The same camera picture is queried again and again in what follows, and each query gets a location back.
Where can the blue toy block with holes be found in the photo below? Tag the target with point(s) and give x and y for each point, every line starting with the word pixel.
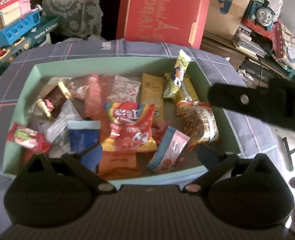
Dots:
pixel 17 30

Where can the white pink patterned packet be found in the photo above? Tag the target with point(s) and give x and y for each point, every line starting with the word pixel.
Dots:
pixel 125 88

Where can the yellow packet silver strip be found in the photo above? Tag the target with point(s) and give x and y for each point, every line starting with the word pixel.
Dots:
pixel 190 92

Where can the colourful toy box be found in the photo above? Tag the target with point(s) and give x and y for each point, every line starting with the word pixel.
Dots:
pixel 287 47

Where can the yellow-green chip packet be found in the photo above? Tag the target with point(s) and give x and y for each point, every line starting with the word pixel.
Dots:
pixel 178 75

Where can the brown chocolate bar gold ends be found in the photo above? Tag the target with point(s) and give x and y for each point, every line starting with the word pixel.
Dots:
pixel 53 98

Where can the green cardboard box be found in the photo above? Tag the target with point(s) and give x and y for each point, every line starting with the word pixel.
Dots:
pixel 25 97

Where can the pink roof toy house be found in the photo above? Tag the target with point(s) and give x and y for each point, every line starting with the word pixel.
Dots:
pixel 10 12

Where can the orange-red snack packet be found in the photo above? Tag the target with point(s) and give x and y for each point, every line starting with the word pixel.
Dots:
pixel 95 97

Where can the brown box blue bear print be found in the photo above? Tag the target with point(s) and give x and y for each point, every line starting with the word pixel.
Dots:
pixel 232 5

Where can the silver foil packet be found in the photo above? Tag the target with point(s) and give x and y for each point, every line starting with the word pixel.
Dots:
pixel 62 122

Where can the small red crinkly packet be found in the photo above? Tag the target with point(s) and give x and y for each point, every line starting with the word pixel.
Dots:
pixel 78 91

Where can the red green candy packet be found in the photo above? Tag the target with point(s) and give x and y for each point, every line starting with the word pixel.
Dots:
pixel 25 136

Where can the blue snack packet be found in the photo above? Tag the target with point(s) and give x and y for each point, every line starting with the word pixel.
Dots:
pixel 82 135

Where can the wooden cabinet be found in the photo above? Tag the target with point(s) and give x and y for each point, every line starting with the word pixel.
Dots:
pixel 222 50

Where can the red white patterned packet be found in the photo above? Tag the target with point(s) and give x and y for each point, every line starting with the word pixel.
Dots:
pixel 161 130

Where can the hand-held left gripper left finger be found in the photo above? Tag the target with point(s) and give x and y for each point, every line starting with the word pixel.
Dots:
pixel 92 156

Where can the blue toy train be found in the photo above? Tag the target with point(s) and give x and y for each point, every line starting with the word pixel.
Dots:
pixel 261 13

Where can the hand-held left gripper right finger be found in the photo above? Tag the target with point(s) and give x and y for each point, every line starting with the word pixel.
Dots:
pixel 207 155

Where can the green toy kitchen box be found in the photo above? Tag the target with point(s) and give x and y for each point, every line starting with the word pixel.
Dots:
pixel 42 32

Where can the yellow snack bar packet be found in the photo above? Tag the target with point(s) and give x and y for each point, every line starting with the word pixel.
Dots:
pixel 151 90

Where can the grey lace cloth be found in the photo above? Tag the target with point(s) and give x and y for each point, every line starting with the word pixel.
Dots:
pixel 72 7

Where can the stack of flat boxes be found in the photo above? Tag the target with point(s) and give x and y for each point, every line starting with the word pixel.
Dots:
pixel 247 41

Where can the orange noodle snack packet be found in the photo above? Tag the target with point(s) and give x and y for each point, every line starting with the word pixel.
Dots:
pixel 197 122

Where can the red cardboard box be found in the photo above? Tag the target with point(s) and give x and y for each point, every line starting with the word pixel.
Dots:
pixel 162 10

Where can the pink blue-edged packet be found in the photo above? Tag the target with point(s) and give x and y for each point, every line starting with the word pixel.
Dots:
pixel 170 150

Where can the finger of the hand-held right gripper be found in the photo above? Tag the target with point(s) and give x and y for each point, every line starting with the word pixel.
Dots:
pixel 262 102

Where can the red rainbow candy bag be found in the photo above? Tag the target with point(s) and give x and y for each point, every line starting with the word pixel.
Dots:
pixel 130 127

